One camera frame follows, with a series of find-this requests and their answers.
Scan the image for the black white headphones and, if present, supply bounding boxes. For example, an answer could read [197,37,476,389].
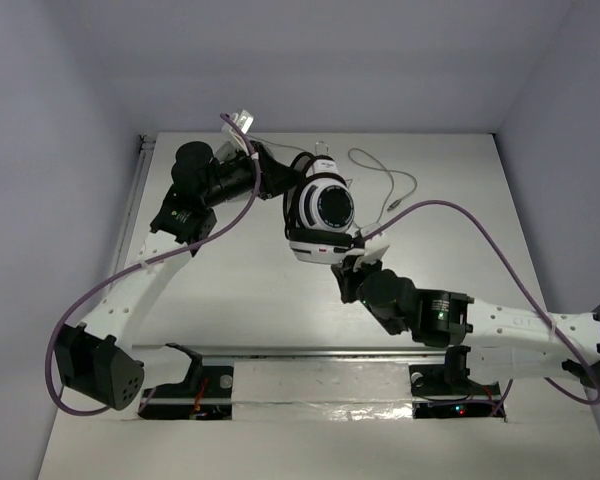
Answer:
[283,151,364,265]

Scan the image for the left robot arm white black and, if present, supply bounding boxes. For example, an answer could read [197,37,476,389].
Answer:
[45,141,302,416]

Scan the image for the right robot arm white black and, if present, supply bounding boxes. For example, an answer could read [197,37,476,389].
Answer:
[331,257,600,393]

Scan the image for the grey white headphones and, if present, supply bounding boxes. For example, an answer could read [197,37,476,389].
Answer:
[215,141,241,163]

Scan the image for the white foam block with tape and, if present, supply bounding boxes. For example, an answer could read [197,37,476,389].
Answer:
[231,359,413,422]

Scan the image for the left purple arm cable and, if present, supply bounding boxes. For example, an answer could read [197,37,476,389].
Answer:
[44,113,261,416]

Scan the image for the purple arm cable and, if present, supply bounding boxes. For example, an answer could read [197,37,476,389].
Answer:
[44,113,261,416]
[364,199,600,406]

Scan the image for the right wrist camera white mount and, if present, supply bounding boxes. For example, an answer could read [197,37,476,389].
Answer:
[354,223,390,270]

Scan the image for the grey headphone cable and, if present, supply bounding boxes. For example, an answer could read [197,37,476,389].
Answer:
[259,142,419,226]

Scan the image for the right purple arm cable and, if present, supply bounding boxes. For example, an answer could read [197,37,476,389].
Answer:
[364,199,600,406]

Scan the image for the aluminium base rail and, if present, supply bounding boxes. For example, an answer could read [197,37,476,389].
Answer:
[134,344,451,361]

